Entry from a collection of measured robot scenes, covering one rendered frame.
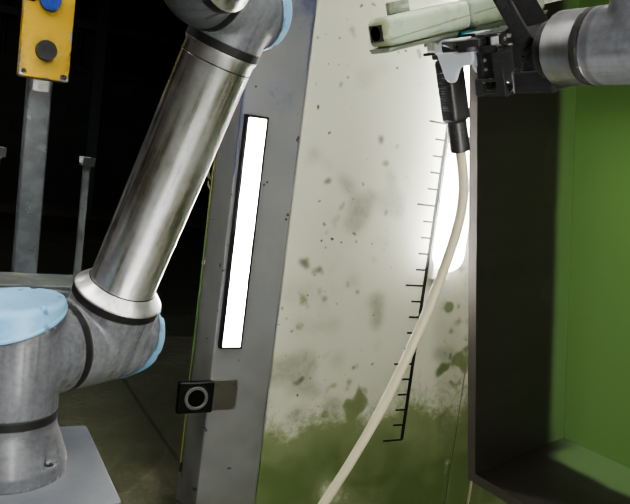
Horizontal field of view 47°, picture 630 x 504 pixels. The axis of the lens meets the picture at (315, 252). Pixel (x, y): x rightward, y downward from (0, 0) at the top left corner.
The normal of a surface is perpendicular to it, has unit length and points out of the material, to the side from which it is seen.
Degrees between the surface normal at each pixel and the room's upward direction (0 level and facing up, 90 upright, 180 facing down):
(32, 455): 70
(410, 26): 90
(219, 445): 90
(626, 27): 89
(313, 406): 90
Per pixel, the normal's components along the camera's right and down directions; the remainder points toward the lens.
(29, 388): 0.73, 0.17
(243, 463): 0.45, 0.16
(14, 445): 0.55, -0.18
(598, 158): -0.84, 0.16
